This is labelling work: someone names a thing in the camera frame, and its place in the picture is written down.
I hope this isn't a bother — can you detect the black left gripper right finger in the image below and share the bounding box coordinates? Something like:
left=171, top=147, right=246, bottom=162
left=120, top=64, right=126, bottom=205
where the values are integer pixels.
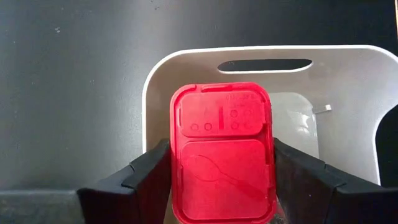
left=273, top=138, right=398, bottom=224

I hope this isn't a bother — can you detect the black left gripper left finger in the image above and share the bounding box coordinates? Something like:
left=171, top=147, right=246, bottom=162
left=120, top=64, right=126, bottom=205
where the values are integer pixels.
left=76, top=138, right=172, bottom=224

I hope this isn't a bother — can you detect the red-lidded smoked paprika tin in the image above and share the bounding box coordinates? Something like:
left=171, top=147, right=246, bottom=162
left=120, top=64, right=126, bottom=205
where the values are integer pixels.
left=169, top=82, right=278, bottom=224

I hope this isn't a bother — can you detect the white plastic bin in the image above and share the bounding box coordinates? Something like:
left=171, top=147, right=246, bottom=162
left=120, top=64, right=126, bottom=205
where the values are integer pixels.
left=141, top=44, right=398, bottom=224

